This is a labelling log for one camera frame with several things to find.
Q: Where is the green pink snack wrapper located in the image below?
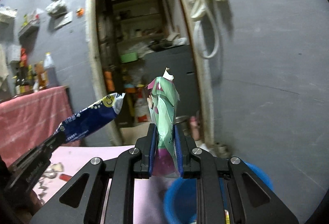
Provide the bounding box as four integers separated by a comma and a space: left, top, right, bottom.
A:
147, 68, 180, 178

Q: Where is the blue snack bag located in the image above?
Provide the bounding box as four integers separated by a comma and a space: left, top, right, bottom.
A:
54, 93, 125, 144

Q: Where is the blue plastic basin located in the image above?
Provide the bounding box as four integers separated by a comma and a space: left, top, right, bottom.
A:
163, 162, 273, 223

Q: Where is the white red sack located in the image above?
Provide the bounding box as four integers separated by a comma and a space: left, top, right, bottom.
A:
134, 89, 149, 123

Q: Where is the pink bottle on floor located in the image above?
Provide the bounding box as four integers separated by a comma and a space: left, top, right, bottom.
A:
190, 116, 200, 141

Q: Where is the steel pot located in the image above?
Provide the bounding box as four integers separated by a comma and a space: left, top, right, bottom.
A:
175, 115, 191, 135

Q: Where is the red cigarette box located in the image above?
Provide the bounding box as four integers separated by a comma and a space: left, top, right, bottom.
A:
59, 173, 72, 182

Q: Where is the pink floral tablecloth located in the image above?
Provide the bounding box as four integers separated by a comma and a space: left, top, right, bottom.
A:
31, 150, 173, 223

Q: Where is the pink plaid cloth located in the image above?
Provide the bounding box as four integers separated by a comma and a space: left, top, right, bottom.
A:
1, 87, 73, 167

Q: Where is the green box on shelf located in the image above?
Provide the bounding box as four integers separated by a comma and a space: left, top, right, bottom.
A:
120, 52, 138, 63

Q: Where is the grey washing machine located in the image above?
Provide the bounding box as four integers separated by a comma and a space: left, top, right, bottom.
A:
143, 45, 201, 125

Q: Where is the dark sauce bottle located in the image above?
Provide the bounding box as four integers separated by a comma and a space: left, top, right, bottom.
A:
20, 47, 30, 93

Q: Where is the large vinegar jug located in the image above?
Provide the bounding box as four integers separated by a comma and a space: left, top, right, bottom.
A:
44, 53, 60, 87

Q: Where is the white hose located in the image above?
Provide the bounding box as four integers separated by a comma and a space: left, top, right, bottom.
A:
190, 0, 220, 60

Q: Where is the wall shelf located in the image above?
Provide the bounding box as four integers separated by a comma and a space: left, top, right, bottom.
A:
18, 21, 40, 39

